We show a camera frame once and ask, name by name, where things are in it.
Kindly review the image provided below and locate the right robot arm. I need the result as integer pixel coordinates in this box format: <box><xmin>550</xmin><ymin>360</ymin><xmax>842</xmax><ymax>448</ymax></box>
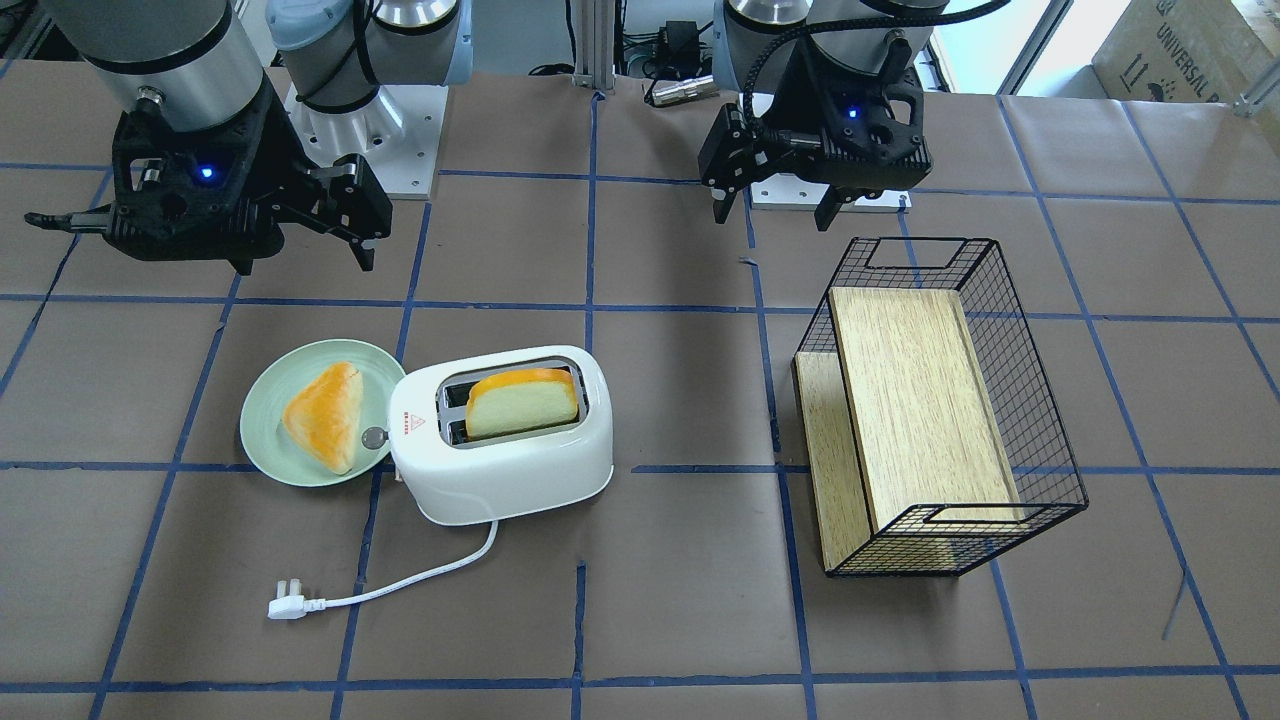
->
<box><xmin>26</xmin><ymin>1</ymin><xmax>474</xmax><ymax>275</ymax></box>

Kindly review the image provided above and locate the light green plate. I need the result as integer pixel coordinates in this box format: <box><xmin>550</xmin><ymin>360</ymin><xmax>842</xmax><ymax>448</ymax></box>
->
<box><xmin>239</xmin><ymin>340</ymin><xmax>406</xmax><ymax>488</ymax></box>

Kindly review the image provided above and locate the wooden box in basket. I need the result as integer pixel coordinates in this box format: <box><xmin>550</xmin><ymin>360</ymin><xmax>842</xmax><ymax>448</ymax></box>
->
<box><xmin>794</xmin><ymin>287</ymin><xmax>1028</xmax><ymax>577</ymax></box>

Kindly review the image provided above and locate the cardboard box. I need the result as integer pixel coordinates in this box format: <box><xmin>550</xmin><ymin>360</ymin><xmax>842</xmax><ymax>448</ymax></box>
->
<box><xmin>1092</xmin><ymin>1</ymin><xmax>1279</xmax><ymax>102</ymax></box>

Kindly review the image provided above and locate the white two-slot toaster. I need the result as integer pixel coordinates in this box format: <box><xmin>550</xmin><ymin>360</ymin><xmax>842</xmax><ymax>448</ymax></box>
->
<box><xmin>387</xmin><ymin>345</ymin><xmax>614</xmax><ymax>527</ymax></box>

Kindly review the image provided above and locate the aluminium frame post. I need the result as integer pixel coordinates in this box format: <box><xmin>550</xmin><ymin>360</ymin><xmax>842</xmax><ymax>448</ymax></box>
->
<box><xmin>570</xmin><ymin>1</ymin><xmax>620</xmax><ymax>94</ymax></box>

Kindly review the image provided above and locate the black power adapter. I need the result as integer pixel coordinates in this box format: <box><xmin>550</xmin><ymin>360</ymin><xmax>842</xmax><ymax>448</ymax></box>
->
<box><xmin>655</xmin><ymin>20</ymin><xmax>701</xmax><ymax>79</ymax></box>

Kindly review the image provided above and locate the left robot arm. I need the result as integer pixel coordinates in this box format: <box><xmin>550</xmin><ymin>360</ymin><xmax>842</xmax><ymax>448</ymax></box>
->
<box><xmin>698</xmin><ymin>1</ymin><xmax>948</xmax><ymax>231</ymax></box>

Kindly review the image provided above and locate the white toaster power cord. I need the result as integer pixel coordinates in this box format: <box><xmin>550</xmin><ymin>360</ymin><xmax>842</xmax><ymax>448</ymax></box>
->
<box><xmin>268</xmin><ymin>519</ymin><xmax>499</xmax><ymax>621</ymax></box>

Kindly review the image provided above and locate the black wire basket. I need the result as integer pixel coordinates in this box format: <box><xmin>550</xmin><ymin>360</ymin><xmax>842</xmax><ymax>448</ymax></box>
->
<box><xmin>796</xmin><ymin>237</ymin><xmax>1088</xmax><ymax>577</ymax></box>

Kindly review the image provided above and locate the triangular bread on plate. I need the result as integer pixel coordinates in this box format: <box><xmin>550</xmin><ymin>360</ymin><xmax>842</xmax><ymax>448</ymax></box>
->
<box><xmin>282</xmin><ymin>361</ymin><xmax>364</xmax><ymax>475</ymax></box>

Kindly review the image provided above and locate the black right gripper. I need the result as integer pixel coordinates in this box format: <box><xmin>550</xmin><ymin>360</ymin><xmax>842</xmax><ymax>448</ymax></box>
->
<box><xmin>24</xmin><ymin>72</ymin><xmax>393</xmax><ymax>277</ymax></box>

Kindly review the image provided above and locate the bread slice in toaster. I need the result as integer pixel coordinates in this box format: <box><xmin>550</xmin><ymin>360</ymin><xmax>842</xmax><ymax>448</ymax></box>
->
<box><xmin>463</xmin><ymin>368</ymin><xmax>579</xmax><ymax>441</ymax></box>

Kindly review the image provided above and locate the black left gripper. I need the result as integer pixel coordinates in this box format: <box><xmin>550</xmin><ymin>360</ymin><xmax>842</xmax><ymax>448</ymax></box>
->
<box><xmin>698</xmin><ymin>38</ymin><xmax>933</xmax><ymax>232</ymax></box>

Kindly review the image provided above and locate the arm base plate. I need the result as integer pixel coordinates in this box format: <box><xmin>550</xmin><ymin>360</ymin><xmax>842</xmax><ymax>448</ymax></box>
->
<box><xmin>285</xmin><ymin>85</ymin><xmax>449</xmax><ymax>201</ymax></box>
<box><xmin>750</xmin><ymin>174</ymin><xmax>913</xmax><ymax>214</ymax></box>

